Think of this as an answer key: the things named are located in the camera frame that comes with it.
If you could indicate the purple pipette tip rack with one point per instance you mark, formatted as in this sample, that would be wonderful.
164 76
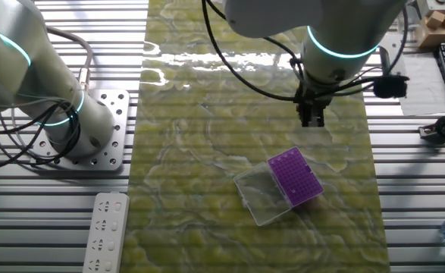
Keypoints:
296 178

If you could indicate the white device with knob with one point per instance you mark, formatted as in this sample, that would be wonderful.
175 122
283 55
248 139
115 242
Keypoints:
440 4

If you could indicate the white power strip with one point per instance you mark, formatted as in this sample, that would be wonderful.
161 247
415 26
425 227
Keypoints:
106 235

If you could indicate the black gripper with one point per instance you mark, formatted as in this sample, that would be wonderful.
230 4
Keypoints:
313 98

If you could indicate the small wooden cube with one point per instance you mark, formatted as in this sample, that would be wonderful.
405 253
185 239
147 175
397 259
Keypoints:
435 19

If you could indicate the metal robot mounting plate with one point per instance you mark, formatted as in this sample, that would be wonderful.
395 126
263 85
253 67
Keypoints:
118 129

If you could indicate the white paper sheet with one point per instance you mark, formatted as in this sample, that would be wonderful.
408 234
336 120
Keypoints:
427 87

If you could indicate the green marble pattern mat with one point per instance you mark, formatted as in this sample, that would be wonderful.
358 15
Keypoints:
207 151

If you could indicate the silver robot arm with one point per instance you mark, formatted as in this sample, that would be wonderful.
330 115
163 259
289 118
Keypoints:
2 57

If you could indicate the clear glass beaker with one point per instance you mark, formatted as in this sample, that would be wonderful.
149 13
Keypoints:
413 26

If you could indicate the clear plastic rack lid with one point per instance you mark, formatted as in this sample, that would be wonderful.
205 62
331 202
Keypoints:
260 197

